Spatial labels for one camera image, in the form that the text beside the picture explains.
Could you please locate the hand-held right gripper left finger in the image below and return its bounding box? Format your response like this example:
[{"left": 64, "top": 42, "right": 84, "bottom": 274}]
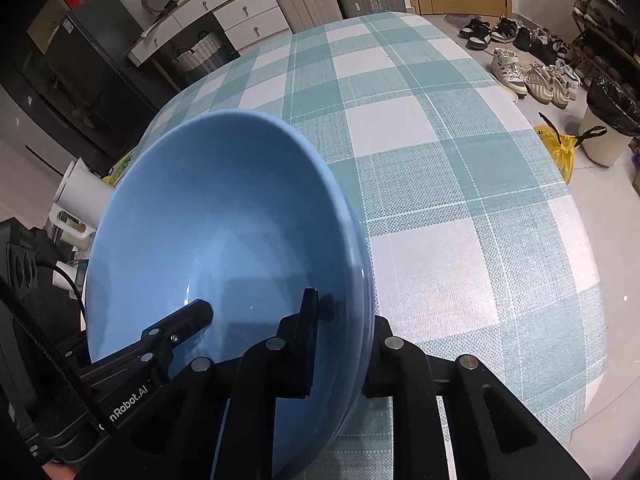
[{"left": 127, "top": 287, "right": 321, "bottom": 480}]

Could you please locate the woven laundry basket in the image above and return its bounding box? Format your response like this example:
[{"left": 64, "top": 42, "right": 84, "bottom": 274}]
[{"left": 170, "top": 31, "right": 226, "bottom": 78}]

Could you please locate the group of sneakers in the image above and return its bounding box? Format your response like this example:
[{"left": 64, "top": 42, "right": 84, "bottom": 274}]
[{"left": 457, "top": 16, "right": 583, "bottom": 110}]

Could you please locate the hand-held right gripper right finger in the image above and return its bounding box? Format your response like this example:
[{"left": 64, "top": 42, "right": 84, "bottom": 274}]
[{"left": 361, "top": 315, "right": 592, "bottom": 480}]

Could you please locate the cardboard box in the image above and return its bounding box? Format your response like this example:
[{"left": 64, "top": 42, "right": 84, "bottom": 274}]
[{"left": 25, "top": 0, "right": 69, "bottom": 56}]

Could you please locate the white drawer cabinet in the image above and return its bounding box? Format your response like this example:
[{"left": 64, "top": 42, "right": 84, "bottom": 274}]
[{"left": 125, "top": 0, "right": 292, "bottom": 68}]

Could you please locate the thin black cable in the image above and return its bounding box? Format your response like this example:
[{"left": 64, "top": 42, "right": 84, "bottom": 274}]
[{"left": 32, "top": 259, "right": 85, "bottom": 306}]

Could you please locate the teal white checked tablecloth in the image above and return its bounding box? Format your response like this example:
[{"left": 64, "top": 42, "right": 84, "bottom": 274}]
[{"left": 102, "top": 12, "right": 608, "bottom": 480}]

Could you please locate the shoe rack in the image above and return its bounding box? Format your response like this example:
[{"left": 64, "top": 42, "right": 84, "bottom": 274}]
[{"left": 567, "top": 0, "right": 640, "bottom": 81}]

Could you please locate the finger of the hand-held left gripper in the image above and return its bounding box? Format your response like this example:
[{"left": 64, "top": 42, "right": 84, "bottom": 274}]
[{"left": 77, "top": 299, "right": 215, "bottom": 397}]

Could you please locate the black refrigerator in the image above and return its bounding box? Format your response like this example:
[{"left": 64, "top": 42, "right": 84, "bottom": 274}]
[{"left": 0, "top": 0, "right": 173, "bottom": 161}]

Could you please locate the white electric kettle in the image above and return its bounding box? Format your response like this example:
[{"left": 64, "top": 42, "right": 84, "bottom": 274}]
[{"left": 50, "top": 157, "right": 117, "bottom": 251}]

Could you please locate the white bin with black liner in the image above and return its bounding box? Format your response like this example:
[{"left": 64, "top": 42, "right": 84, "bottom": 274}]
[{"left": 577, "top": 76, "right": 640, "bottom": 168}]

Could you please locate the green packet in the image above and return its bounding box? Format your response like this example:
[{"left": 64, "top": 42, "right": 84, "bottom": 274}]
[{"left": 101, "top": 157, "right": 132, "bottom": 186}]

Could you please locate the yellow plastic bag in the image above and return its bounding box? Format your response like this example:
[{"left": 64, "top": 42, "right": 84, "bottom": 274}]
[{"left": 534, "top": 112, "right": 582, "bottom": 183}]

